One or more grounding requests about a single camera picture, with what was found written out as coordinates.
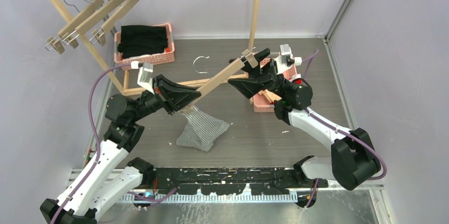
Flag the grey striped underwear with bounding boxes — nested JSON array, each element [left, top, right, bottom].
[[176, 106, 230, 152]]

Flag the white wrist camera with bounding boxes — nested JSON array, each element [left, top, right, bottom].
[[131, 61, 154, 94], [273, 44, 302, 74]]

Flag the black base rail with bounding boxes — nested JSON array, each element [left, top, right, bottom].
[[137, 167, 314, 195]]

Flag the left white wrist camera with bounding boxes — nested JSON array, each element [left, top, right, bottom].
[[131, 61, 154, 94]]

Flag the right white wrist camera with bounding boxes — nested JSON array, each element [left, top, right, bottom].
[[273, 44, 302, 74]]

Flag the black folded clothes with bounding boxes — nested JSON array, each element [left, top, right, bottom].
[[118, 25, 168, 59]]

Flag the wooden clip hanger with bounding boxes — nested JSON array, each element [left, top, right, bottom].
[[180, 48, 258, 113], [45, 0, 104, 54], [70, 0, 123, 38], [89, 0, 140, 46]]

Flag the empty wooden clip hanger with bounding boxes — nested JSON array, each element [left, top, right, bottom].
[[45, 0, 104, 54]]

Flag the pink basket with black clothes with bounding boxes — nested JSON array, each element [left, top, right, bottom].
[[114, 23, 175, 70]]

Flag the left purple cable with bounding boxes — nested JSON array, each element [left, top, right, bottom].
[[49, 61, 141, 224]]

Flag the pink plastic basket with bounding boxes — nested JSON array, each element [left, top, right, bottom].
[[251, 52, 301, 113]]

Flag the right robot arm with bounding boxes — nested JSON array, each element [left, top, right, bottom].
[[228, 48, 387, 191]]

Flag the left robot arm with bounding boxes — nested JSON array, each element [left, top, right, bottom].
[[40, 75, 201, 223]]

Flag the wooden clothes rack frame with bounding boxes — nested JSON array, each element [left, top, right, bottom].
[[33, 0, 265, 105]]

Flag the beige underwear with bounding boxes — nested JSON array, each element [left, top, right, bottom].
[[258, 90, 282, 104]]

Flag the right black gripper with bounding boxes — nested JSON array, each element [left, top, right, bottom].
[[228, 48, 291, 100]]

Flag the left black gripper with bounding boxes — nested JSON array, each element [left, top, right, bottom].
[[129, 75, 201, 123]]

